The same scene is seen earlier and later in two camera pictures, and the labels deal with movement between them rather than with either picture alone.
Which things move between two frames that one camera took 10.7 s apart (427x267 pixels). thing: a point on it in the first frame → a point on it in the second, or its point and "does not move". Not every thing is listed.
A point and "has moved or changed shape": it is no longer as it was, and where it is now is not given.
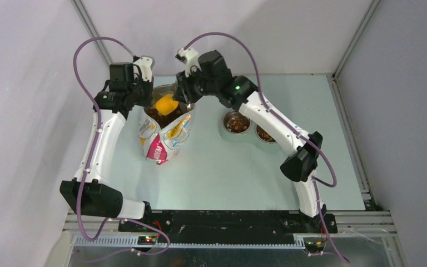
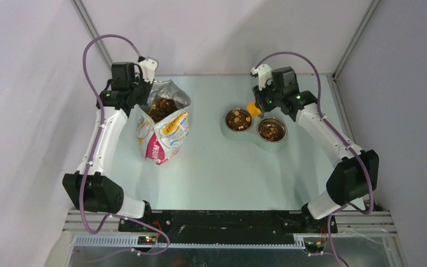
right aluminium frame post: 372,10 does not move
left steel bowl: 234,122 does not move
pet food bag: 160,145 does not move
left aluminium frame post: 82,11 does not move
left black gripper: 149,86 does not move
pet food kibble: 162,120 → 160,108
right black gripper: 184,90 → 259,96
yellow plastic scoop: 166,104 has moved or changed shape
